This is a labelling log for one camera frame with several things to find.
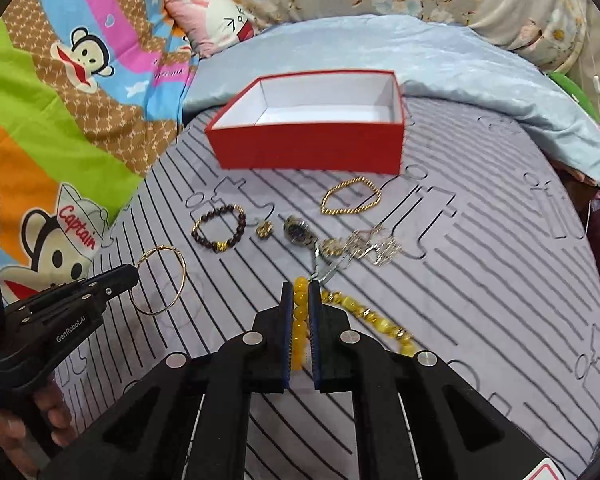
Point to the colourful monkey cartoon blanket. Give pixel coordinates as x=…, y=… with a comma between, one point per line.
x=90, y=95

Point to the green plastic object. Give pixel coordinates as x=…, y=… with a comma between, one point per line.
x=576, y=93

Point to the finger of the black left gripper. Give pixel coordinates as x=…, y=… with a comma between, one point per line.
x=39, y=303

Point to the light blue quilt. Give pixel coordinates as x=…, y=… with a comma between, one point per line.
x=431, y=60

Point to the pink rabbit pillow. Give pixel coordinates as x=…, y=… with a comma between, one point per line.
x=211, y=26

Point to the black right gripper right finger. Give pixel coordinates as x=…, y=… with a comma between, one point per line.
x=414, y=416

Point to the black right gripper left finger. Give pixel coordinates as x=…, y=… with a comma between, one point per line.
x=187, y=418

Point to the silver wristwatch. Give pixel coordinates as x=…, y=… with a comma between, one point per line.
x=323, y=267

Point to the red cardboard box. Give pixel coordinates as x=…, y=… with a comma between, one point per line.
x=335, y=120

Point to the person's left hand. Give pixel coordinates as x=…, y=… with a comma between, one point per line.
x=51, y=402

